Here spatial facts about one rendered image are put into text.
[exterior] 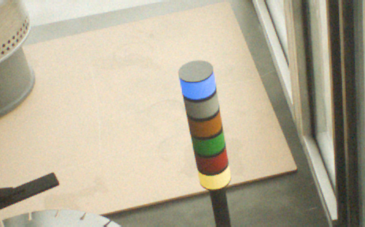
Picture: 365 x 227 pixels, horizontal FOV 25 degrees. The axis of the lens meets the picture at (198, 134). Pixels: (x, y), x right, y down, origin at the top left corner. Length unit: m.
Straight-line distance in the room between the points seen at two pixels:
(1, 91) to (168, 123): 0.35
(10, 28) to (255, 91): 0.49
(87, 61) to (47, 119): 0.20
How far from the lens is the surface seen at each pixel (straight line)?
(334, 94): 1.15
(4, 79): 1.73
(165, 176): 1.52
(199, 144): 1.11
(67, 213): 1.21
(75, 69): 1.84
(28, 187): 1.32
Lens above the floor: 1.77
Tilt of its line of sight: 40 degrees down
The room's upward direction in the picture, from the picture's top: 11 degrees counter-clockwise
